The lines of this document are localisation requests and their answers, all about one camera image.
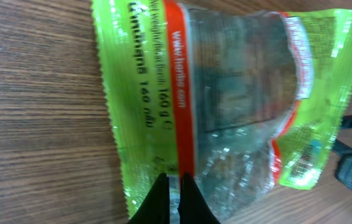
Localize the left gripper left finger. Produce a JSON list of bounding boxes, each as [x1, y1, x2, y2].
[[128, 173, 170, 224]]

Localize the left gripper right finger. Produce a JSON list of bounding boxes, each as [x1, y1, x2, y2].
[[178, 173, 220, 224]]

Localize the green gummy candy bag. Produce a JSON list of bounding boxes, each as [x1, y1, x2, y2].
[[92, 0, 352, 223]]

